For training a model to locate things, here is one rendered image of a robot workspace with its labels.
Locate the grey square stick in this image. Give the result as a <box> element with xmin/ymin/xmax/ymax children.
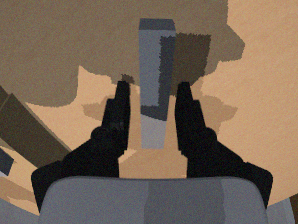
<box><xmin>0</xmin><ymin>148</ymin><xmax>14</xmax><ymax>177</ymax></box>
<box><xmin>139</xmin><ymin>18</ymin><xmax>176</xmax><ymax>149</ymax></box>

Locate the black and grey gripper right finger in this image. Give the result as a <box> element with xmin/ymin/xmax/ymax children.
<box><xmin>174</xmin><ymin>82</ymin><xmax>273</xmax><ymax>209</ymax></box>

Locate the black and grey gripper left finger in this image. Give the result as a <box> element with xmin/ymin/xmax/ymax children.
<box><xmin>31</xmin><ymin>81</ymin><xmax>131</xmax><ymax>214</ymax></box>

